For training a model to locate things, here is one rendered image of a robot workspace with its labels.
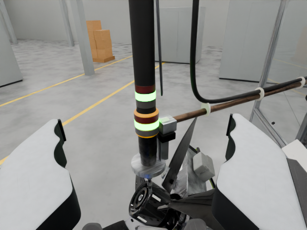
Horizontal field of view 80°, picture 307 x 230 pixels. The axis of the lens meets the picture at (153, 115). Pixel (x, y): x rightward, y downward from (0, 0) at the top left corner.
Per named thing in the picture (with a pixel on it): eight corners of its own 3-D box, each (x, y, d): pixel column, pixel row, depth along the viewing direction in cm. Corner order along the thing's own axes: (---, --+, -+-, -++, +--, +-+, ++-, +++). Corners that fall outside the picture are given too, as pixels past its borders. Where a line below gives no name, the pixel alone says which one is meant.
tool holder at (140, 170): (163, 147, 43) (163, 109, 38) (181, 167, 37) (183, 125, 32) (126, 160, 39) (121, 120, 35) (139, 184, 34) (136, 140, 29)
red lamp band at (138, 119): (152, 110, 35) (151, 104, 34) (163, 120, 32) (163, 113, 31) (130, 115, 33) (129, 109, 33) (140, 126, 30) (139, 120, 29)
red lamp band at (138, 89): (150, 85, 32) (150, 78, 31) (159, 91, 29) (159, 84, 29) (131, 88, 31) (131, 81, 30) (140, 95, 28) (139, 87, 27)
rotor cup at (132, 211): (179, 186, 66) (151, 167, 63) (189, 219, 52) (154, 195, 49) (154, 214, 68) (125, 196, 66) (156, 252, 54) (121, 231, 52)
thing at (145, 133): (152, 122, 36) (152, 116, 36) (163, 132, 33) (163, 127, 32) (131, 127, 35) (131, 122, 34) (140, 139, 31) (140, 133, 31)
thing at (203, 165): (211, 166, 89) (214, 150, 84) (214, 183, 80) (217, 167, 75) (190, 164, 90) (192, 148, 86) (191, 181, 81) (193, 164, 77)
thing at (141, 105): (150, 99, 33) (150, 92, 33) (159, 106, 31) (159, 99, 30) (133, 102, 32) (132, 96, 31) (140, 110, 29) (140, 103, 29)
